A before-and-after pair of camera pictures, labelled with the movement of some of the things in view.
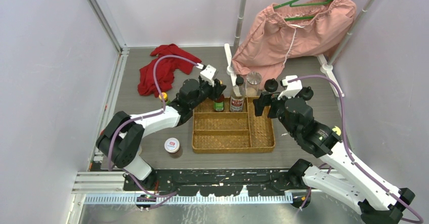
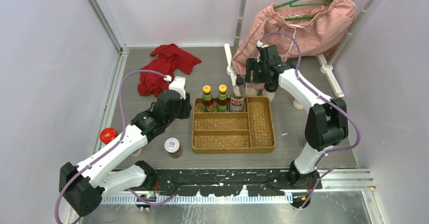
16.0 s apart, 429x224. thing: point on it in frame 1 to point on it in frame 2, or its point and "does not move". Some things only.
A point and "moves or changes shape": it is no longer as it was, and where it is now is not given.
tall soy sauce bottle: [238, 95] does not move
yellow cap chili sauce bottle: [165, 96] moves or changes shape
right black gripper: [267, 98] to [252, 64]
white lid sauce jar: [172, 145] does not move
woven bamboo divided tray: [227, 132] does not move
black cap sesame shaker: [271, 85] does not move
